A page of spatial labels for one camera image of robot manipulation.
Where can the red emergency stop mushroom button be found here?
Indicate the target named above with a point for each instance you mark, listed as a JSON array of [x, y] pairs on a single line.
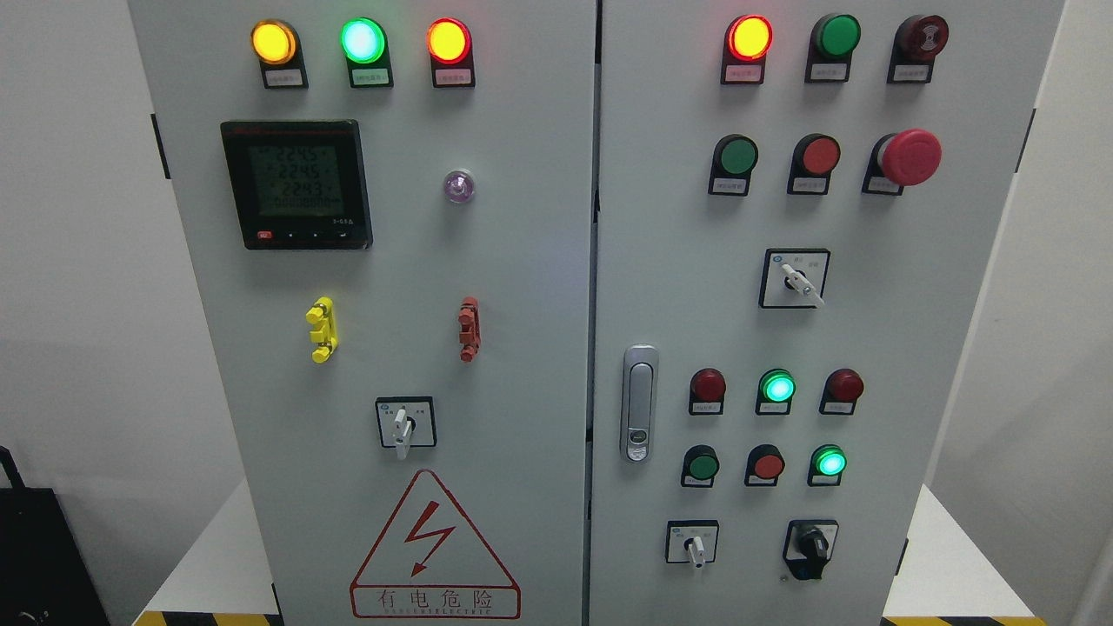
[[902, 159]]

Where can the unlit green indicator light top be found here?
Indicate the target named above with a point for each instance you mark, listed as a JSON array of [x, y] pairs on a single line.
[[832, 41]]

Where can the red push button lower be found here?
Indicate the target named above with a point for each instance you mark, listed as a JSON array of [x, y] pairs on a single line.
[[764, 466]]

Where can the red push button upper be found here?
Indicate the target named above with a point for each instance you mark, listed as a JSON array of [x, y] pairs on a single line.
[[812, 162]]

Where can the lit green light middle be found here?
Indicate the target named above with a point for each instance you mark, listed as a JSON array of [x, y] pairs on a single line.
[[774, 393]]

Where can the red push button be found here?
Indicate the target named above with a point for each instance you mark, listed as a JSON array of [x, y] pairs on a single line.
[[764, 466], [812, 162]]

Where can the red electric hazard warning sticker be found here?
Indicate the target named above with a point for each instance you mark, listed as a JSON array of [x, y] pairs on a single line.
[[431, 562]]

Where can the white selector switch upper right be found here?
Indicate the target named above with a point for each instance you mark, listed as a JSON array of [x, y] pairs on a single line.
[[793, 278]]

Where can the yellow terminal connector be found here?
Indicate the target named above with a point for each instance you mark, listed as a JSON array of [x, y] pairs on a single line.
[[323, 330]]

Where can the white selector switch lower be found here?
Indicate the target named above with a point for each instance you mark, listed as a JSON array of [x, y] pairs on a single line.
[[691, 542]]

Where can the silver door handle lock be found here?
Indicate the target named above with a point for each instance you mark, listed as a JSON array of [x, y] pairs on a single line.
[[640, 364]]

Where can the green push button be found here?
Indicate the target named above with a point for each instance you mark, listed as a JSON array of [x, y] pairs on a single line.
[[733, 160], [700, 467]]

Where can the green push button lower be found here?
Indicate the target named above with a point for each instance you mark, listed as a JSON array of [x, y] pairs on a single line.
[[700, 467]]

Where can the black rotary selector switch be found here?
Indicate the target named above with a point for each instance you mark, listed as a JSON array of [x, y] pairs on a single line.
[[808, 547]]

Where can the dark red light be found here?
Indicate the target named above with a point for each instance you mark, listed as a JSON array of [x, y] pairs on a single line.
[[707, 393], [841, 392]]

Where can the black digital power meter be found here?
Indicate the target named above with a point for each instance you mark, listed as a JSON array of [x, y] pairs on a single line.
[[298, 184]]

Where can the dark red buzzer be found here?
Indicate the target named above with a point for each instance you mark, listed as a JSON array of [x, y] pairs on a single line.
[[916, 44]]

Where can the lit green light lower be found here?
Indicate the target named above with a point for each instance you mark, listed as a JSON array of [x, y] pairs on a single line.
[[827, 464]]

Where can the white selector switch door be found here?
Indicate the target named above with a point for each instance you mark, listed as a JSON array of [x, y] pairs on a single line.
[[405, 423]]

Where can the small purple dome light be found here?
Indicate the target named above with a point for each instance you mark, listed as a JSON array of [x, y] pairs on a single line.
[[459, 186]]

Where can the white selector switch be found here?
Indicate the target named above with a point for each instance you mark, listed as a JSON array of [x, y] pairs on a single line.
[[793, 278], [691, 542]]

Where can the red-rimmed lit light left door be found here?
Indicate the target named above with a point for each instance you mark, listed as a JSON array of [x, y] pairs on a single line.
[[451, 54]]

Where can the lit green indicator light top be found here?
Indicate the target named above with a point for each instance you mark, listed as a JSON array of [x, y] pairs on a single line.
[[367, 54]]

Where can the grey electrical cabinet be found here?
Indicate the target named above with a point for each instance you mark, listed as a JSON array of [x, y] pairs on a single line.
[[590, 134]]

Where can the red terminal connector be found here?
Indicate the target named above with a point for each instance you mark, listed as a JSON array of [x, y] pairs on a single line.
[[470, 333]]

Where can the green push button upper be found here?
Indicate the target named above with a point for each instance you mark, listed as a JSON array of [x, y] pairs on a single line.
[[733, 160]]

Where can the dark red light left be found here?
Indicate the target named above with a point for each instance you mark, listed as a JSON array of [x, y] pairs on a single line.
[[707, 393]]

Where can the red lit light right door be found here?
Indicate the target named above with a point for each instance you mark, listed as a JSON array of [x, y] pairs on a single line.
[[745, 46]]

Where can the yellow indicator light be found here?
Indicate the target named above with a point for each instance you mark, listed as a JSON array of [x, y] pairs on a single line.
[[278, 49]]

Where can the dark red light right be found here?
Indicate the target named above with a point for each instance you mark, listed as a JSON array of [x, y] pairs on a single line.
[[841, 392]]

